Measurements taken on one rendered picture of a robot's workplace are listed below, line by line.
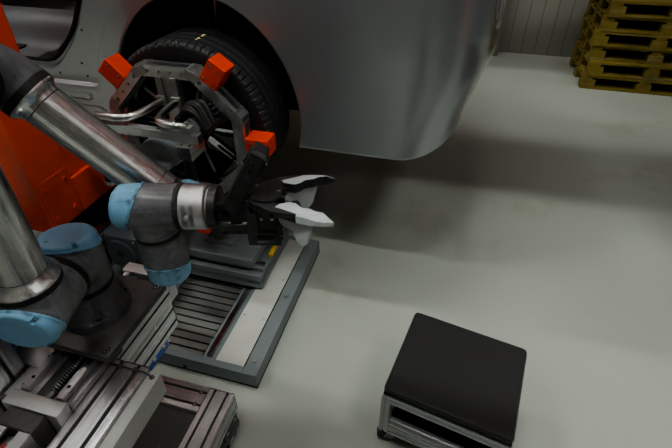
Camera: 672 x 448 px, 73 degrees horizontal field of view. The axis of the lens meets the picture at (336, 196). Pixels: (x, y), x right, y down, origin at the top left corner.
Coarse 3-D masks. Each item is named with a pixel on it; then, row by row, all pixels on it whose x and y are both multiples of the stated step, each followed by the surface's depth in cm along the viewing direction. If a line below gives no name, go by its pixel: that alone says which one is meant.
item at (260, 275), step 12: (288, 240) 238; (264, 252) 223; (276, 252) 222; (192, 264) 214; (204, 264) 216; (216, 264) 216; (228, 264) 215; (264, 264) 211; (204, 276) 216; (216, 276) 214; (228, 276) 212; (240, 276) 209; (252, 276) 207; (264, 276) 211
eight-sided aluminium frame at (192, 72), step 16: (144, 64) 157; (160, 64) 160; (176, 64) 158; (192, 64) 157; (128, 80) 162; (192, 80) 154; (112, 96) 169; (128, 96) 171; (208, 96) 157; (224, 96) 160; (112, 112) 172; (128, 112) 176; (224, 112) 159; (240, 112) 160; (240, 128) 161; (240, 144) 165; (240, 160) 169; (224, 192) 180
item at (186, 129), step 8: (176, 80) 157; (176, 88) 158; (176, 96) 160; (168, 104) 156; (176, 104) 159; (160, 112) 151; (168, 112) 154; (160, 120) 146; (168, 128) 145; (176, 128) 144; (184, 128) 143; (192, 128) 144
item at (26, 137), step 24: (0, 24) 142; (0, 120) 148; (24, 120) 155; (0, 144) 154; (24, 144) 157; (48, 144) 166; (24, 168) 158; (48, 168) 168; (24, 192) 166; (48, 192) 168; (72, 192) 180; (48, 216) 171; (72, 216) 182
